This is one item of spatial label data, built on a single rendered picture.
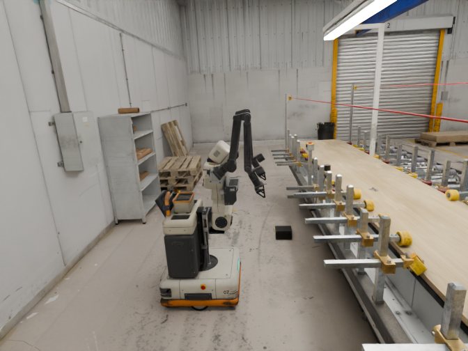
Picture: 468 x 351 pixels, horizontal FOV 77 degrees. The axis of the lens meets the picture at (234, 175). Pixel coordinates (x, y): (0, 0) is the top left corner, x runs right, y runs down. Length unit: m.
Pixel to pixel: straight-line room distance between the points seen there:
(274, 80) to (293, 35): 1.44
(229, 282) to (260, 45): 8.70
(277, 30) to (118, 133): 7.29
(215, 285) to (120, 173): 2.38
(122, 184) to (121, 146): 0.55
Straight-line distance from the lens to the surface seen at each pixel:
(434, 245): 2.01
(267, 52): 10.37
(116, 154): 4.35
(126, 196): 4.47
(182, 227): 2.41
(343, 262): 1.56
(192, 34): 10.56
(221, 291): 2.62
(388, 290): 2.05
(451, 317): 1.24
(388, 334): 1.65
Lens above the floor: 1.77
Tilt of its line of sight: 16 degrees down
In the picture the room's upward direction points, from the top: 3 degrees counter-clockwise
